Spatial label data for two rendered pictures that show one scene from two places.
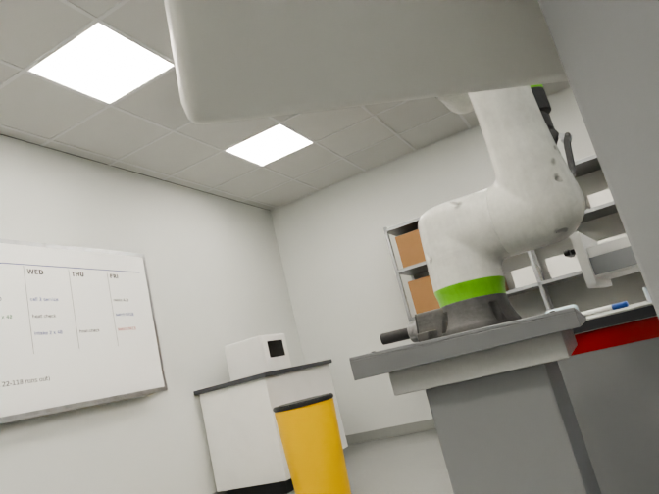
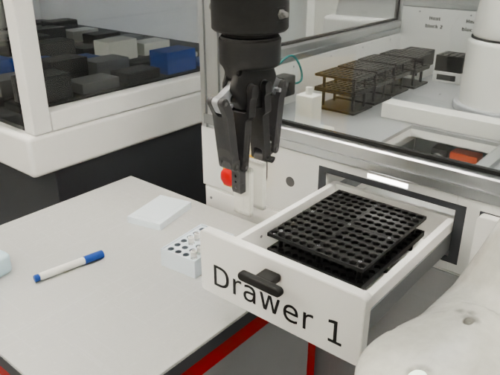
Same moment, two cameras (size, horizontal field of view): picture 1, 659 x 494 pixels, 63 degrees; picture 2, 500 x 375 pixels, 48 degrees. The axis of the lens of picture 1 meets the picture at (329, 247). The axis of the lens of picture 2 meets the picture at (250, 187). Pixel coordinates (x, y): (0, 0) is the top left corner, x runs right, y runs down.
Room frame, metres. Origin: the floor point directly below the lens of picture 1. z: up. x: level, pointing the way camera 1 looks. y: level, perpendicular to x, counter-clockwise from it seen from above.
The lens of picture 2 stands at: (1.10, 0.14, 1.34)
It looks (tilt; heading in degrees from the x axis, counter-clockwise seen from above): 24 degrees down; 279
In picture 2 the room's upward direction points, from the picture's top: straight up
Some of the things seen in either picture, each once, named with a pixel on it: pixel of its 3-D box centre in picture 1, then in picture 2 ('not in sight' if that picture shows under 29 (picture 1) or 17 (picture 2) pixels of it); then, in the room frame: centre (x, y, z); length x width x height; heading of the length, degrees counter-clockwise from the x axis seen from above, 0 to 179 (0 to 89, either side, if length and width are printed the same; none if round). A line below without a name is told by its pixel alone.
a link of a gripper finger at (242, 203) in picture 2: not in sight; (243, 190); (1.22, -0.53, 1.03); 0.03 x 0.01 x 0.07; 149
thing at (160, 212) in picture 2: not in sight; (160, 211); (1.49, -0.96, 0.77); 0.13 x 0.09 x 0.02; 73
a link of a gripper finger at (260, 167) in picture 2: not in sight; (256, 184); (1.21, -0.55, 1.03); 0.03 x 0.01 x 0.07; 149
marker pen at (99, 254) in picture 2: (601, 309); (69, 265); (1.59, -0.71, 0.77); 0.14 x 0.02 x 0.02; 50
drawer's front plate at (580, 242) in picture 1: (592, 262); (276, 290); (1.17, -0.54, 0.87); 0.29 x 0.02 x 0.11; 149
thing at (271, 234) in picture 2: not in sight; (315, 249); (1.12, -0.63, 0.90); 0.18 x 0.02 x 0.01; 149
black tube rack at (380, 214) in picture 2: not in sight; (347, 240); (1.07, -0.71, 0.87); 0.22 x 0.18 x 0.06; 59
